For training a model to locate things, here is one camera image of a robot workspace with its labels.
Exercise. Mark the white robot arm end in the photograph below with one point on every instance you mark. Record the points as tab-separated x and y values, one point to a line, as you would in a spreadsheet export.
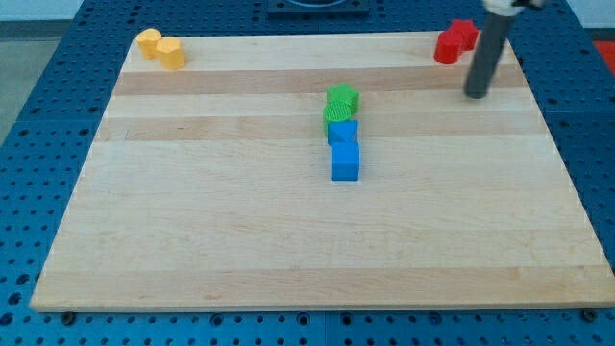
513	7

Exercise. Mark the wooden board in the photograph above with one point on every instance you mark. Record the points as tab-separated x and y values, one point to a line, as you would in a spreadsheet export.
209	188

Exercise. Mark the blue cube block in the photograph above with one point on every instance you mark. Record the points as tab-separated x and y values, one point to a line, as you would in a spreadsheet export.
345	161

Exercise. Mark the blue triangle block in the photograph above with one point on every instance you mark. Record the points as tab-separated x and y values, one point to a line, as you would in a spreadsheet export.
344	131

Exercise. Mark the green cylinder block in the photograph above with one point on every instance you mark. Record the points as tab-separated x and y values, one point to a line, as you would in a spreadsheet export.
335	111

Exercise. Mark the green star block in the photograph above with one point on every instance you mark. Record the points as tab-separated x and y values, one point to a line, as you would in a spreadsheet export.
345	94

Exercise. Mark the yellow front pentagon block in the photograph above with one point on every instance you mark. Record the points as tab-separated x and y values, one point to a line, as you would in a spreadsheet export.
170	52

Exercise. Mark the red rounded block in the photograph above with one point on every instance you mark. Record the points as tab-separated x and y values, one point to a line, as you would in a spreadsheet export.
448	47

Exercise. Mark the yellow rear hexagon block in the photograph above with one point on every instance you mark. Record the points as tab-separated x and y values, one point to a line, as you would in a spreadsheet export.
147	42

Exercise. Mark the red star block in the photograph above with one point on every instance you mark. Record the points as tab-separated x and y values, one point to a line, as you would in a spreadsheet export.
468	31

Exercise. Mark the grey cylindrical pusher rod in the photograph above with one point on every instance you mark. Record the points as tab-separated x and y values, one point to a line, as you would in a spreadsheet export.
487	55

